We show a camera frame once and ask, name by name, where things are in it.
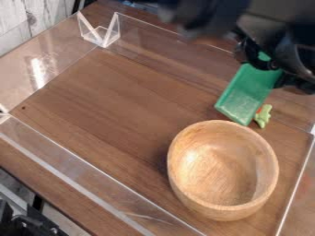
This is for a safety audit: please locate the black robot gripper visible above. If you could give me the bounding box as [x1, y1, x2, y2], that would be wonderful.
[233, 15, 315, 94]

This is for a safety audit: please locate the clear acrylic front barrier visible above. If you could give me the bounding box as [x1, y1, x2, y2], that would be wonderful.
[0, 114, 205, 236]

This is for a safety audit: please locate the green rectangular block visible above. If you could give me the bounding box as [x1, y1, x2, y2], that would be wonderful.
[212, 50, 285, 127]

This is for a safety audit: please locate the red plush strawberry toy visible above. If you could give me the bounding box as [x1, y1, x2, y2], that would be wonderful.
[253, 104, 272, 129]

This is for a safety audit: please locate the brown wooden bowl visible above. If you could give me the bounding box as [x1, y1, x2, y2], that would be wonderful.
[167, 120, 279, 221]

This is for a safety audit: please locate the clear acrylic corner bracket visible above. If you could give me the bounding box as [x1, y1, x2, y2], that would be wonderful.
[76, 12, 120, 48]

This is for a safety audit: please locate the black device lower left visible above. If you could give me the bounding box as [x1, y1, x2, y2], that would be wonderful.
[0, 199, 69, 236]

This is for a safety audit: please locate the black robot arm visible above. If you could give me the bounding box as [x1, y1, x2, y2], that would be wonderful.
[131, 0, 315, 95]

